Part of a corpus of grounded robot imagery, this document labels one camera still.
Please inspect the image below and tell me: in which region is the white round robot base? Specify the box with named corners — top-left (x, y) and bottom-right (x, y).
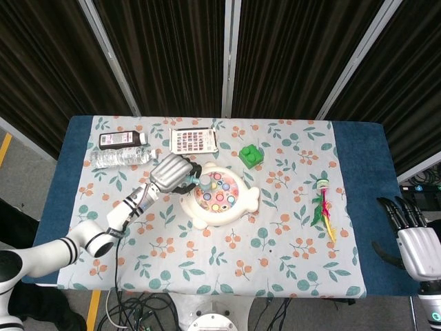
top-left (187, 294), bottom-right (256, 331)

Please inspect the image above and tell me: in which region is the black floor cable bundle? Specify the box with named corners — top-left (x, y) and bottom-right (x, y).
top-left (98, 289), bottom-right (185, 331)

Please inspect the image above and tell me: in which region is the light blue toy hammer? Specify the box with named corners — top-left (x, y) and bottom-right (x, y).
top-left (185, 174), bottom-right (212, 191)

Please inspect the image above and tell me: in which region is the dark blue table cover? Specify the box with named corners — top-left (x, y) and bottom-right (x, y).
top-left (22, 115), bottom-right (420, 297)

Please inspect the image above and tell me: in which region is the green toy building block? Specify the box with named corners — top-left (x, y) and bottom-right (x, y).
top-left (238, 143), bottom-right (265, 170)

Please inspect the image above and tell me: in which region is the black power strip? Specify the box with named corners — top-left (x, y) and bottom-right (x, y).
top-left (399, 183), bottom-right (441, 194)

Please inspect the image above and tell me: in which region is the dark folding screen panel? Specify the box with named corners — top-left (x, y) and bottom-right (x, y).
top-left (225, 0), bottom-right (402, 121)
top-left (79, 0), bottom-right (232, 118)
top-left (0, 0), bottom-right (141, 161)
top-left (316, 0), bottom-right (441, 182)

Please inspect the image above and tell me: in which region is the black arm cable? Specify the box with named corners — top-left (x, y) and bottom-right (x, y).
top-left (112, 206), bottom-right (139, 297)

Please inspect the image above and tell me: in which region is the floral fruit-print tablecloth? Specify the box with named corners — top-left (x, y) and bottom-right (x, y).
top-left (57, 115), bottom-right (367, 299)

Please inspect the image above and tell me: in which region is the dark brown labelled bottle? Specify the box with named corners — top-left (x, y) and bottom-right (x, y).
top-left (99, 130), bottom-right (148, 151)

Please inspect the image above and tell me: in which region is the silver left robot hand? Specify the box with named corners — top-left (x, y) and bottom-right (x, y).
top-left (149, 153), bottom-right (203, 196)

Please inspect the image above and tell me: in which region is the sticker sheet packet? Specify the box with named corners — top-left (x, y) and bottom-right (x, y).
top-left (169, 126), bottom-right (218, 155)

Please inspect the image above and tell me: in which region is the feather shuttlecock toy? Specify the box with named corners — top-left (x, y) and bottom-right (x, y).
top-left (309, 178), bottom-right (338, 244)

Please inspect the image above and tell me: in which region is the clear plastic water bottle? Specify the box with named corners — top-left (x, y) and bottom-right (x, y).
top-left (90, 148), bottom-right (160, 170)

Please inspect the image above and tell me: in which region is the white whack-a-mole toy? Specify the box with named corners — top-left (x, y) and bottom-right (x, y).
top-left (179, 161), bottom-right (260, 229)

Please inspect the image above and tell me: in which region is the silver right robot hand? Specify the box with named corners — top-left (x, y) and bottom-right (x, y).
top-left (371, 195), bottom-right (441, 282)

